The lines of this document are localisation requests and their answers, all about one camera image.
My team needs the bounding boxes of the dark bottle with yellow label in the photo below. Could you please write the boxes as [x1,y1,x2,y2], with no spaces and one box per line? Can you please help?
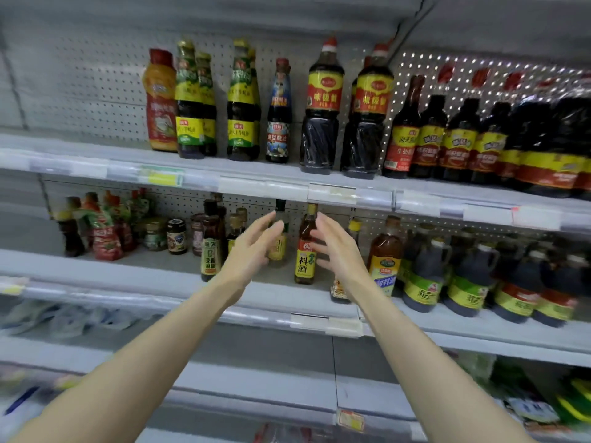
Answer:
[200,198,225,282]
[226,209,247,259]

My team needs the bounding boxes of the person's left forearm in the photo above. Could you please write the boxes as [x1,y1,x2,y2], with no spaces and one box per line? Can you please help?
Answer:
[9,272,251,443]

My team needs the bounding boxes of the person's right forearm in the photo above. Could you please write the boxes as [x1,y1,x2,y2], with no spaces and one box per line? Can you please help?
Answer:
[351,276,537,443]

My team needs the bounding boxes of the brown jar dark lid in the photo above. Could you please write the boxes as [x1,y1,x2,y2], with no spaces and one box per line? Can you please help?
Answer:
[190,213,206,257]

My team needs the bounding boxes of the orange sauce bottle red cap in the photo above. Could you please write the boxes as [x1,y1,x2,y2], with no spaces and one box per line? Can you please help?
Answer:
[143,47,179,153]

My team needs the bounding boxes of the rice vinegar jug green label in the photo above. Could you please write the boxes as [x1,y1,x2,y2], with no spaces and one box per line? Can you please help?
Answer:
[445,242,502,317]

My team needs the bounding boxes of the person's left hand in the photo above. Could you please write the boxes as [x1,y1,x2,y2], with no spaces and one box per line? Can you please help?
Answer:
[219,210,286,292]

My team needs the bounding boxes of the small dark bottle yellow cap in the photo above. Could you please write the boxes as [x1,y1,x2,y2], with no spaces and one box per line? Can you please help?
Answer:
[54,196,86,257]

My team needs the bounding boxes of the white green bag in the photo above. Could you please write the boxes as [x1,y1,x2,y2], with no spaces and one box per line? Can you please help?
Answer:
[457,350,500,384]

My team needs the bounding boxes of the soy sauce bottle red cap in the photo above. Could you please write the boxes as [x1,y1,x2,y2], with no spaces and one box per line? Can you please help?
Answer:
[300,36,345,174]
[342,43,396,181]

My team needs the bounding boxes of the row of dark red-capped bottles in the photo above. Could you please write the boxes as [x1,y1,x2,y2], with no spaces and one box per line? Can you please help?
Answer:
[383,64,591,201]

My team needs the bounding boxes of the person's right hand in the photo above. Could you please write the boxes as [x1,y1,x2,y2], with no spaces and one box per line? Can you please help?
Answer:
[307,212,373,296]

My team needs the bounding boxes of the amber cooking wine bottle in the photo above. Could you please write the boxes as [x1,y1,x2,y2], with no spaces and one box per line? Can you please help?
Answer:
[294,202,320,285]

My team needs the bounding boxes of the dark bottle orange label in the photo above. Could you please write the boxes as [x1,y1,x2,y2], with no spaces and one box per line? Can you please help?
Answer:
[331,215,363,303]

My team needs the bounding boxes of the large amber cooking wine jug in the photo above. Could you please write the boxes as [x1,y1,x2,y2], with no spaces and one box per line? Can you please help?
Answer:
[368,215,406,299]

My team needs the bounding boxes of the blue label dark bottle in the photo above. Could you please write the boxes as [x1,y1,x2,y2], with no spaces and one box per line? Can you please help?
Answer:
[266,58,295,164]

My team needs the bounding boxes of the green packet white blue label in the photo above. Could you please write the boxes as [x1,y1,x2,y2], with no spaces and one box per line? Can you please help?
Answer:
[503,394,560,425]

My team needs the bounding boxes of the blue white plastic bags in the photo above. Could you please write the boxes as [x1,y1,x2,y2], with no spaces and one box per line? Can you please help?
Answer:
[0,300,140,342]

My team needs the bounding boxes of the glass jar tan lid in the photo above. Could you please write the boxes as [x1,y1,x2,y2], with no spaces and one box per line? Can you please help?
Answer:
[143,217,169,252]

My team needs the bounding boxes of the yellow green price tag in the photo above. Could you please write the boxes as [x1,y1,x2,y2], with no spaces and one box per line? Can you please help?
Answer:
[139,169,184,188]

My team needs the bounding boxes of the white metal store shelving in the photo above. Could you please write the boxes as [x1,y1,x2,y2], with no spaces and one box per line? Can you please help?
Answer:
[0,0,591,443]

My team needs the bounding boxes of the dark-lidded glass jar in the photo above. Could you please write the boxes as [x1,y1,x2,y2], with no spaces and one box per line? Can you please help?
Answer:
[166,217,188,255]

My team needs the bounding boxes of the clear bottle yellow label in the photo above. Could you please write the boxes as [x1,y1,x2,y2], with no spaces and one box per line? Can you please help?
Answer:
[270,198,289,264]

